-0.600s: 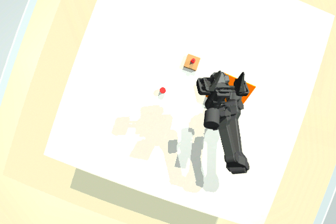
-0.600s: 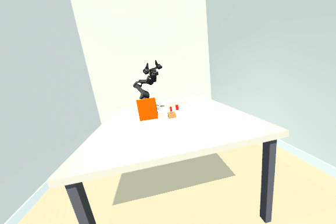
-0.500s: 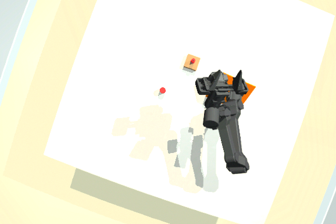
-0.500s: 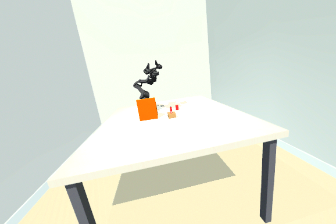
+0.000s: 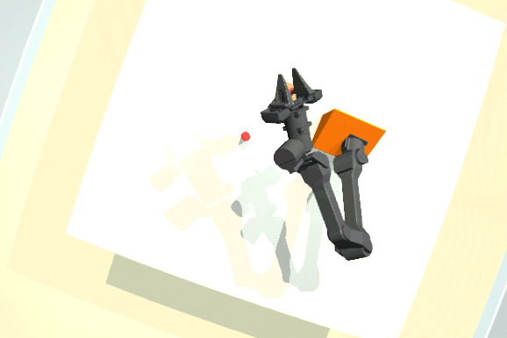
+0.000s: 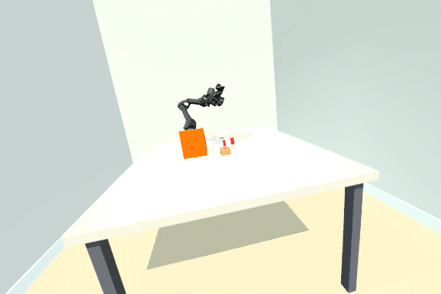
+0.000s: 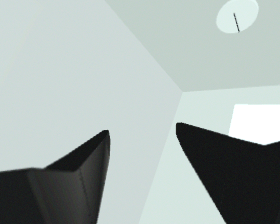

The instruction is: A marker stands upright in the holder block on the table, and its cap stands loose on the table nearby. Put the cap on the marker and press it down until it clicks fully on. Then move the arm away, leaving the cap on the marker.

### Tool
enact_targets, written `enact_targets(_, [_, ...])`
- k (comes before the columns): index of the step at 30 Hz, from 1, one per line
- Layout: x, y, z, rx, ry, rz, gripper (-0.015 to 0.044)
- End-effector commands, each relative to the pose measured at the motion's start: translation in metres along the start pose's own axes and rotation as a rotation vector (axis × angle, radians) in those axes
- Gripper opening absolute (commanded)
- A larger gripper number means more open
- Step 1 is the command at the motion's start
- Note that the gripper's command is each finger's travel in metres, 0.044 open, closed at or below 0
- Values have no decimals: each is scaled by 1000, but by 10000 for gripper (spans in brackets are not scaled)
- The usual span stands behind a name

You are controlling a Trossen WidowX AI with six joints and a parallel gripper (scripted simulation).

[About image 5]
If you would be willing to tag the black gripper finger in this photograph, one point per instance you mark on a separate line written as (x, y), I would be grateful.
(299, 84)
(283, 97)

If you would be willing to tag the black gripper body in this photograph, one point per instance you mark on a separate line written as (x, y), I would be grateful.
(295, 115)

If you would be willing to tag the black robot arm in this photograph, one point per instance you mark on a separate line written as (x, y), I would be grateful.
(348, 235)

